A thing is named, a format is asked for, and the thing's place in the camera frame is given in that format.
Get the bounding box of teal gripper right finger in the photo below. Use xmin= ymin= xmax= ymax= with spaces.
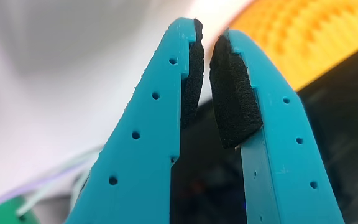
xmin=209 ymin=28 xmax=346 ymax=224

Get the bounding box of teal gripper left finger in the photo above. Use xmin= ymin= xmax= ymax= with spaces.
xmin=63 ymin=17 xmax=206 ymax=224

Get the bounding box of yellow honeycomb basket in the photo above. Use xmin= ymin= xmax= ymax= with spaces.
xmin=227 ymin=0 xmax=358 ymax=93

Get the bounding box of pale green cable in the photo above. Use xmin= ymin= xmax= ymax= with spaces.
xmin=14 ymin=148 xmax=104 ymax=218

